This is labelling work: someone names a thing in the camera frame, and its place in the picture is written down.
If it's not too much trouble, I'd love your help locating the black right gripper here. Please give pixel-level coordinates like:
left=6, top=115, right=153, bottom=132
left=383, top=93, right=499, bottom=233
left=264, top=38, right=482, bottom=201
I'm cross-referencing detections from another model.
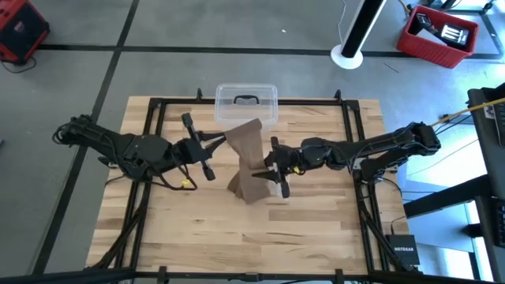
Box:
left=251, top=136, right=307, bottom=200

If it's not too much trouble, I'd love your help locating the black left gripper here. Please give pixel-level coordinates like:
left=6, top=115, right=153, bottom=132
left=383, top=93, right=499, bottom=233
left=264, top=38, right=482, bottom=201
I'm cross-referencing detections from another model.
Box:
left=170, top=112, right=228, bottom=181

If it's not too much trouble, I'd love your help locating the brown elastic bandage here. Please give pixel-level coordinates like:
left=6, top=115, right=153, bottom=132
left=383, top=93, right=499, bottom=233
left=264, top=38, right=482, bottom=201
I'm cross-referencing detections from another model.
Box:
left=224, top=118, right=277, bottom=205

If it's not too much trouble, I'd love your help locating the clear plastic bag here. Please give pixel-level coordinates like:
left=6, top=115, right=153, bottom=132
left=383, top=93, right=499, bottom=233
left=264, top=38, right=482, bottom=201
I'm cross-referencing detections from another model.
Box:
left=271, top=173, right=293, bottom=200

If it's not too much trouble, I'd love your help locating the clear plastic storage box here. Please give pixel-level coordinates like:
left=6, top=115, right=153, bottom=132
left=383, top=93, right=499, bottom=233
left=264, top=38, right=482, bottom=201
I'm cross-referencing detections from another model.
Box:
left=214, top=82, right=279, bottom=136

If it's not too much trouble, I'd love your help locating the black white pillar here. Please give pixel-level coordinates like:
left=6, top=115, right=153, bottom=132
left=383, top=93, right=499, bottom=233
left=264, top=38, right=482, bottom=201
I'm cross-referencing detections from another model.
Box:
left=330, top=0, right=387, bottom=71

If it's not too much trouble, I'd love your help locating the black desk leg beam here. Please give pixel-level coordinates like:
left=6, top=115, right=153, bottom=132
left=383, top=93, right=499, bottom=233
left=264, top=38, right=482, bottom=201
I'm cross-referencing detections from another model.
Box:
left=402, top=174, right=492, bottom=219

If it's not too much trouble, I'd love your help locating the black aluminium crossbar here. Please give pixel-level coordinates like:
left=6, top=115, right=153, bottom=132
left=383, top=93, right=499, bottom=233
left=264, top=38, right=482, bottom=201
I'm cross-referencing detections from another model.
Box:
left=0, top=267, right=505, bottom=284

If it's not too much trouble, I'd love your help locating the red plastic crate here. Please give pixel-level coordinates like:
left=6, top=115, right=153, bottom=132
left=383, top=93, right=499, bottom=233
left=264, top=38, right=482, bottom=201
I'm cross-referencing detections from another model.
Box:
left=396, top=4, right=480, bottom=70

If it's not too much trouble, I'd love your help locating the black device in crate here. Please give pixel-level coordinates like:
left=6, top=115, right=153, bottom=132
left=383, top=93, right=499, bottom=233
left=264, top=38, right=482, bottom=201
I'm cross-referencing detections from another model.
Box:
left=414, top=13, right=439, bottom=35

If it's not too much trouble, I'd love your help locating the black desk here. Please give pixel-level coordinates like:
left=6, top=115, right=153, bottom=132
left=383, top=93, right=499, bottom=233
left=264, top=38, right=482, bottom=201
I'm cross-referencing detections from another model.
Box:
left=467, top=81, right=505, bottom=284

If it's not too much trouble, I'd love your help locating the red black equipment case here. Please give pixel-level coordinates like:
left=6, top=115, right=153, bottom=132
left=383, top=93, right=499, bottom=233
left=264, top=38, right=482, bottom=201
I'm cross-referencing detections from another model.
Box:
left=0, top=0, right=51, bottom=65

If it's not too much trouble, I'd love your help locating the black metal table frame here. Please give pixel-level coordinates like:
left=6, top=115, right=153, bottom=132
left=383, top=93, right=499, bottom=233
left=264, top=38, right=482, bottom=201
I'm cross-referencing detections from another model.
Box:
left=84, top=88, right=421, bottom=277

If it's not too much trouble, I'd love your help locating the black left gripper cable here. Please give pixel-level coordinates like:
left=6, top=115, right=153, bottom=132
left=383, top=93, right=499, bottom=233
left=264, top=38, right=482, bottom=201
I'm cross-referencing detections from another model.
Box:
left=149, top=157, right=199, bottom=192

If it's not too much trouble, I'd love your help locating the black Netgear switch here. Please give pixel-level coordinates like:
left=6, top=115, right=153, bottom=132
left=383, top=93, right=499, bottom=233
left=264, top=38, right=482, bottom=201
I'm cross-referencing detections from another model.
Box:
left=385, top=234, right=421, bottom=267

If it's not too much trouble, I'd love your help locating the thin white cable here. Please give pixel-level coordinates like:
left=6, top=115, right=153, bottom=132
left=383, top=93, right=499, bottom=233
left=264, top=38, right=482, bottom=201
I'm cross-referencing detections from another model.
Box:
left=337, top=0, right=348, bottom=45

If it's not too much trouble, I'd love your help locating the black floor cable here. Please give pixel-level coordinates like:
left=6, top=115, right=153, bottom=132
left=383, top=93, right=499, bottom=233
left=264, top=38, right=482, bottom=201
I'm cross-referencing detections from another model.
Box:
left=0, top=56, right=37, bottom=74

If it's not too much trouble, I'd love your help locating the yellow cable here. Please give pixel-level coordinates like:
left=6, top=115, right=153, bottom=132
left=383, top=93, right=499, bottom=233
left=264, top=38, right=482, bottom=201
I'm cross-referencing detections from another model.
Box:
left=429, top=97, right=505, bottom=128

